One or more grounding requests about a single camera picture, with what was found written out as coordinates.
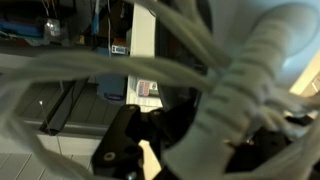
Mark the blue plastic container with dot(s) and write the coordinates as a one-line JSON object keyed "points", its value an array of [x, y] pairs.
{"points": [[111, 85]]}

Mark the white black cloth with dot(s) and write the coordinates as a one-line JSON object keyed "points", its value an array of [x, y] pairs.
{"points": [[230, 26]]}

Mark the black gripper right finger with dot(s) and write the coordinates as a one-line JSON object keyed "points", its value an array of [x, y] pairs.
{"points": [[260, 150]]}

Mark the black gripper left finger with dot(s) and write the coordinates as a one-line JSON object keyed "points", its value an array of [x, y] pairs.
{"points": [[116, 150]]}

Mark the white panel with sticker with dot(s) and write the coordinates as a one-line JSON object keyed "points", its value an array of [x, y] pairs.
{"points": [[143, 36]]}

